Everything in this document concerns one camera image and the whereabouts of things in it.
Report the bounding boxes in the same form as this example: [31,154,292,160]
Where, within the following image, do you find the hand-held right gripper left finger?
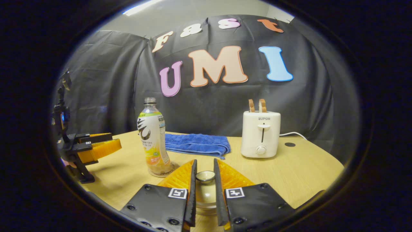
[120,159,197,232]

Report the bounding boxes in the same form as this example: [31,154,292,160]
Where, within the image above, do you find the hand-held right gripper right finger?
[213,158,295,232]

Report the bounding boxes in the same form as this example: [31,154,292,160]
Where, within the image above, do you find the white teacup lid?
[195,170,217,204]

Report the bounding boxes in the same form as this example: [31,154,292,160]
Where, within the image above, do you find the round brown coaster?
[148,161,180,178]

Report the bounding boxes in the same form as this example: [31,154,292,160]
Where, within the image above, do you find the clear water bottle white label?
[137,97,172,177]

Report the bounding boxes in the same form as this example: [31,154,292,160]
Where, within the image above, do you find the blue folded towel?
[165,133,231,160]

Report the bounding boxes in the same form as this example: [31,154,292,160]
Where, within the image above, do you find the white toaster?
[241,111,281,159]

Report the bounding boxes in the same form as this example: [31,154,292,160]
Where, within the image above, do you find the black backdrop cloth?
[53,14,360,165]

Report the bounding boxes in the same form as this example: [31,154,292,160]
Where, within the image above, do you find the white toaster power cable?
[279,131,308,140]

